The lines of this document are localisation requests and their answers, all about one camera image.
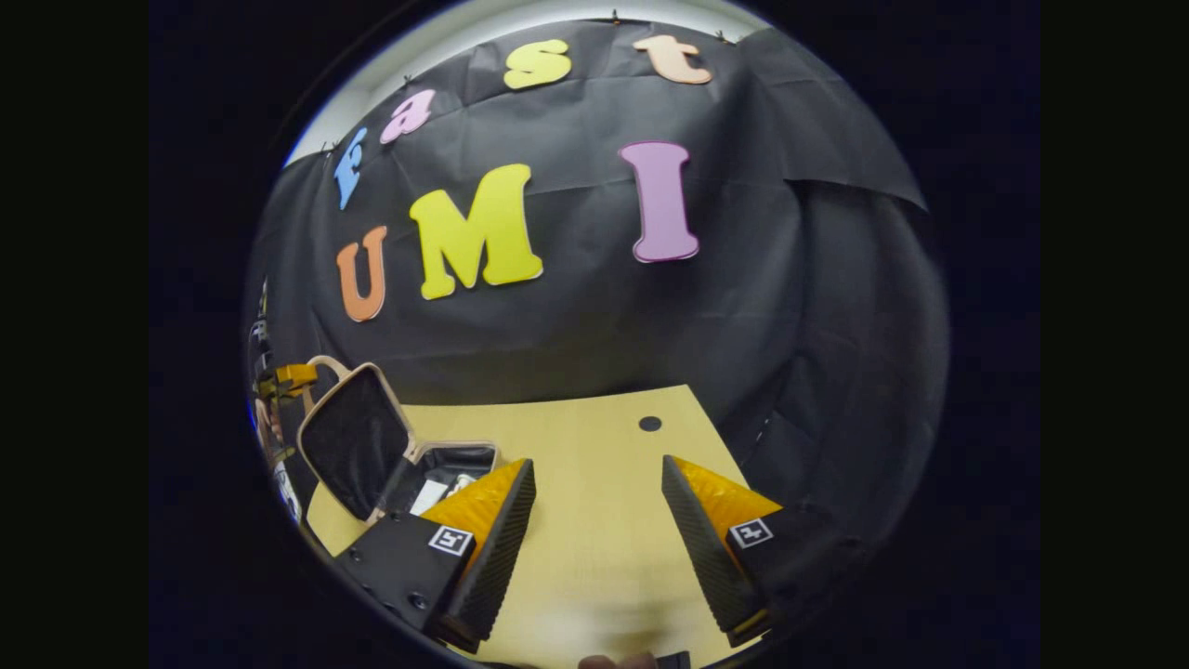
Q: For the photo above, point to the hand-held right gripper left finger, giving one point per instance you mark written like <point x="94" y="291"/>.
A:
<point x="497" y="567"/>

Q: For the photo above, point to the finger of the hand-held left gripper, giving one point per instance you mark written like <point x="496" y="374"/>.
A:
<point x="297" y="376"/>

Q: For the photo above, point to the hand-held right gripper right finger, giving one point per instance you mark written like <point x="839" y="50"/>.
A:
<point x="706" y="557"/>

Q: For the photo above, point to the beige pink suitcase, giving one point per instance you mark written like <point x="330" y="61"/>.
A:
<point x="353" y="446"/>

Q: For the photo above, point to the white rectangular tube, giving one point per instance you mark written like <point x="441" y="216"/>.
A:
<point x="427" y="497"/>

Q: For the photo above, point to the black backdrop cloth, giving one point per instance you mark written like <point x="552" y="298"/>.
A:
<point x="576" y="307"/>

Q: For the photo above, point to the row of black clips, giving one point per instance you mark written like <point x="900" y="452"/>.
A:
<point x="614" y="16"/>

